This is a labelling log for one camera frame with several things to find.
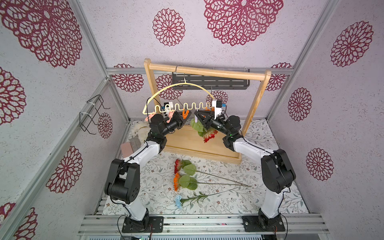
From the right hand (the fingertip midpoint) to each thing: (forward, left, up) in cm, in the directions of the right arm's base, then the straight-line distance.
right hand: (194, 112), depth 73 cm
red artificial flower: (-7, -7, -8) cm, 13 cm away
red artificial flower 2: (-14, +3, -33) cm, 36 cm away
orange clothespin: (-1, +4, -1) cm, 5 cm away
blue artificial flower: (-30, -1, -36) cm, 47 cm away
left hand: (+3, +1, -2) cm, 4 cm away
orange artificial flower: (-22, +5, -33) cm, 40 cm away
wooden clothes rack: (-11, -9, -10) cm, 18 cm away
